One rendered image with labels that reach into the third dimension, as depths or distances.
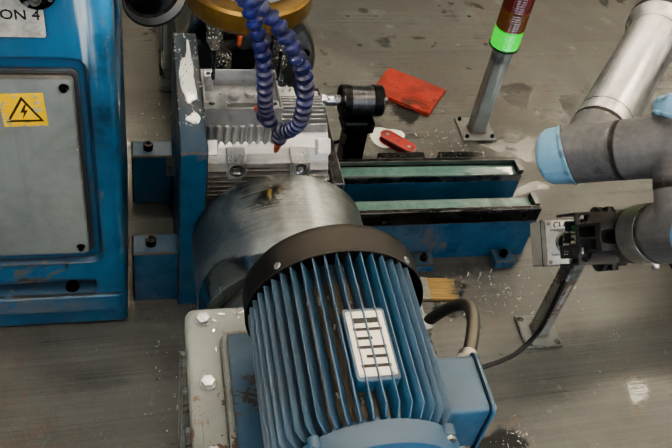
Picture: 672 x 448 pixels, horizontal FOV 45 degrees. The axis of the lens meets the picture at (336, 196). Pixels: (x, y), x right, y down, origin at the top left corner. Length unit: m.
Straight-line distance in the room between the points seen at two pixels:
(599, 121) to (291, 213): 0.41
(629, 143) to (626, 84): 0.15
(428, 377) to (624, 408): 0.80
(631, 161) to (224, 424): 0.55
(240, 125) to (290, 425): 0.66
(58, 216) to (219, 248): 0.25
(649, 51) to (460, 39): 1.02
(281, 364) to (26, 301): 0.69
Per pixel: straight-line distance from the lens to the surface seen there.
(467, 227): 1.51
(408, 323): 0.74
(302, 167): 1.29
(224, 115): 1.25
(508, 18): 1.68
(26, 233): 1.23
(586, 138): 1.04
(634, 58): 1.19
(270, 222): 1.05
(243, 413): 0.87
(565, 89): 2.11
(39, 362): 1.37
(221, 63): 1.47
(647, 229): 1.01
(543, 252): 1.28
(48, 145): 1.11
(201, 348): 0.93
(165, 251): 1.33
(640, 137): 1.01
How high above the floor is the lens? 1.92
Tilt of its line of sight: 44 degrees down
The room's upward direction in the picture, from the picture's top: 11 degrees clockwise
